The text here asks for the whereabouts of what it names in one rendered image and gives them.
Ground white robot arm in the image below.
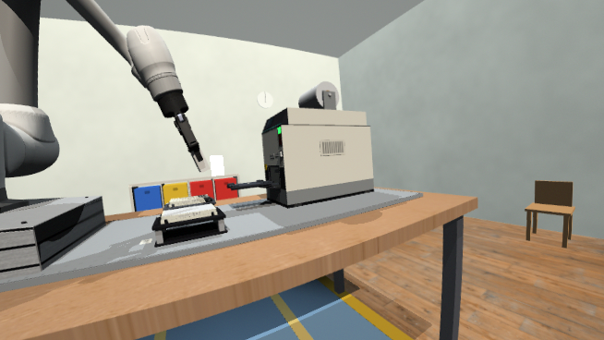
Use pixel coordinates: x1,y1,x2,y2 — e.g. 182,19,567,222
0,0,183,213

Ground white cylinder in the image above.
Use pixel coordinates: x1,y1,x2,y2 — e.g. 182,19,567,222
298,81,339,109

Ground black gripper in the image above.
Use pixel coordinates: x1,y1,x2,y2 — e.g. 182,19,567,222
157,92,210,173

